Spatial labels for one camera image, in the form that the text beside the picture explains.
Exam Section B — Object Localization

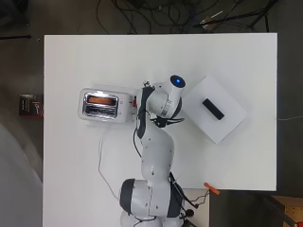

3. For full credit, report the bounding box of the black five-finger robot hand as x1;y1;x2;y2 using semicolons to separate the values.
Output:
134;80;155;122

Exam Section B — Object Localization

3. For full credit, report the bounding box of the orange brown toast slice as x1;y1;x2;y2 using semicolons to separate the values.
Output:
88;96;116;104

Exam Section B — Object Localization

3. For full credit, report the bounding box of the white steel toaster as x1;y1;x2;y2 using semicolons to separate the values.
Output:
78;87;135;124

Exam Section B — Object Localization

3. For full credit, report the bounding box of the black block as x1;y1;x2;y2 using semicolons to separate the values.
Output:
202;97;225;121

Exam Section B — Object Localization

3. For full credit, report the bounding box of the plain white flat box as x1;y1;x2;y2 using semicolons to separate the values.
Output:
182;75;249;145

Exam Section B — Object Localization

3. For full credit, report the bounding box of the orange clamp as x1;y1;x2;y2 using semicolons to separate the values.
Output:
203;182;221;196

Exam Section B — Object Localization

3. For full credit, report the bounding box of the black red box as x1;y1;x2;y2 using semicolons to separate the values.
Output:
18;94;45;118

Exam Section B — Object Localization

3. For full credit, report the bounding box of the black tripod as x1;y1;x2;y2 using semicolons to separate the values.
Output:
192;0;278;32

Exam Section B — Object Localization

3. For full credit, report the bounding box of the cardboard box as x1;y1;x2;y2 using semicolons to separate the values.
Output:
271;195;303;227

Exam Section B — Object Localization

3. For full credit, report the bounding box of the white toaster cable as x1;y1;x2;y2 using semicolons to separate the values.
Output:
98;133;120;201

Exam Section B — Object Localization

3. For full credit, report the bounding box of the black floor cable bundle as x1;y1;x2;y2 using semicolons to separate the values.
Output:
96;0;197;35

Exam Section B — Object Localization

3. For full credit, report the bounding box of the thin white floor cable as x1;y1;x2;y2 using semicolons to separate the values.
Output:
277;114;303;121

